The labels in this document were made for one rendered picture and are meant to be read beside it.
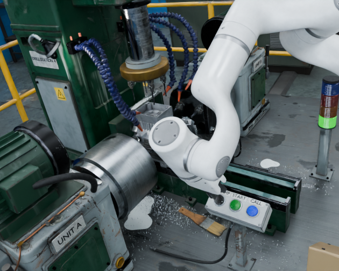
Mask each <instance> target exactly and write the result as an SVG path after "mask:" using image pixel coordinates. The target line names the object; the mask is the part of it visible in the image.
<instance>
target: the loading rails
mask: <svg viewBox="0 0 339 271"><path fill-rule="evenodd" d="M155 165H156V168H157V172H158V182H157V185H156V187H155V188H154V189H153V190H152V191H153V193H155V194H159V195H161V194H162V193H163V192H164V191H167V192H170V193H172V194H175V195H178V196H181V197H184V198H186V199H185V205H188V206H191V207H194V205H195V204H196V203H197V202H198V203H201V204H204V205H206V203H207V200H208V198H209V196H208V195H207V194H206V192H204V191H202V190H201V189H198V188H194V187H192V186H189V185H188V184H187V183H186V182H185V181H183V180H181V179H180V178H179V177H178V176H177V175H176V174H175V172H174V171H172V170H171V169H170V168H168V167H167V168H165V167H161V166H160V164H159V162H156V163H155ZM223 175H224V177H225V178H226V182H225V183H223V182H221V184H223V185H224V186H225V187H226V188H227V191H230V192H234V193H237V194H240V195H243V196H246V197H249V198H253V199H256V200H259V201H262V202H265V203H268V204H270V205H271V208H272V213H271V215H270V219H269V221H268V224H267V227H266V229H265V232H264V233H265V234H268V235H270V236H274V234H275V232H276V230H277V231H280V232H283V233H286V231H287V229H288V227H289V217H290V213H293V214H295V213H296V211H297V209H298V207H299V195H300V180H297V179H294V178H291V177H287V176H283V175H279V174H275V173H271V172H267V171H264V170H260V169H256V168H252V167H248V166H245V165H240V164H237V163H234V162H230V163H229V165H228V167H227V169H226V171H225V173H224V174H223Z"/></svg>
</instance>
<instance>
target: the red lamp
mask: <svg viewBox="0 0 339 271"><path fill-rule="evenodd" d="M338 100H339V94H338V95H335V96H327V95H324V94H322V93H321V100H320V104H321V105H322V106H325V107H335V106H337V105H338Z"/></svg>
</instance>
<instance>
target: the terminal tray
mask: <svg viewBox="0 0 339 271"><path fill-rule="evenodd" d="M161 111H162V112H161ZM136 112H141V114H138V115H136V116H135V117H136V118H137V119H138V121H139V124H140V126H141V128H142V129H144V130H147V131H148V130H149V132H150V131H151V129H152V128H153V126H154V125H155V124H156V123H157V122H158V121H160V120H162V119H164V118H166V117H173V110H172V106H170V105H164V104H158V103H155V105H153V103H152V102H147V103H145V104H144V105H142V106H141V107H140V108H138V109H137V110H136Z"/></svg>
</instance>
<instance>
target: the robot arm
mask: <svg viewBox="0 0 339 271"><path fill-rule="evenodd" d="M276 32H280V33H279V38H280V42H281V44H282V46H283V48H284V49H285V50H286V51H287V52H288V53H289V54H290V55H292V56H293V57H295V58H297V59H299V60H301V61H303V62H306V63H309V64H311V65H315V66H318V67H321V68H324V69H326V70H329V71H331V72H333V73H335V74H336V75H338V76H339V35H337V34H336V33H337V32H339V0H235V1H234V2H233V4H232V5H231V7H230V9H229V11H228V12H227V14H226V16H225V18H224V20H223V22H222V24H221V26H220V28H219V29H218V31H217V33H216V35H215V37H214V39H213V41H212V43H211V45H210V47H209V49H208V51H207V53H206V54H205V56H204V58H203V60H202V62H201V64H200V66H199V68H198V70H197V72H196V74H195V76H194V78H193V81H192V85H191V92H192V94H193V96H194V97H195V98H196V99H197V100H198V101H200V102H201V103H203V104H204V105H206V106H207V107H209V108H211V109H212V110H213V111H214V112H215V114H216V118H217V124H216V129H215V132H214V134H213V136H212V138H211V139H210V141H207V140H204V139H202V138H199V137H198V136H196V135H195V134H193V133H192V132H191V131H190V130H189V128H188V127H187V126H186V124H185V123H184V121H183V120H181V119H180V118H177V117H166V118H164V119H162V120H160V121H158V122H157V123H156V124H155V125H154V126H153V128H152V129H151V131H150V134H149V143H150V146H151V147H152V149H153V150H154V151H155V152H156V153H157V154H158V155H159V156H160V157H161V158H162V159H163V161H164V162H165V163H166V164H167V165H168V166H169V167H170V169H171V170H172V171H174V172H175V174H176V175H177V176H178V177H179V178H180V179H181V180H183V181H185V182H186V183H187V184H188V185H189V186H192V187H194V188H198V189H201V190H202V191H204V192H206V194H207V195H208V196H209V198H211V199H212V198H213V199H214V200H215V199H216V197H218V196H219V194H220V193H221V192H222V193H226V190H227V188H226V187H225V186H224V185H223V184H221V182H223V183H225V182H226V178H225V177H224V175H223V174H224V173H225V171H226V169H227V167H228V165H229V163H230V161H231V159H232V157H233V155H234V152H235V150H236V147H237V145H238V142H239V138H240V132H241V129H240V123H239V118H238V115H237V112H236V110H235V108H234V106H233V103H232V101H231V98H230V93H231V90H232V88H233V86H234V84H235V82H236V80H237V78H238V76H239V74H240V73H241V71H242V69H243V67H244V65H245V63H246V61H247V59H248V57H249V55H250V53H251V51H252V49H253V47H254V45H255V43H256V41H257V39H258V37H259V36H260V35H261V34H269V33H276Z"/></svg>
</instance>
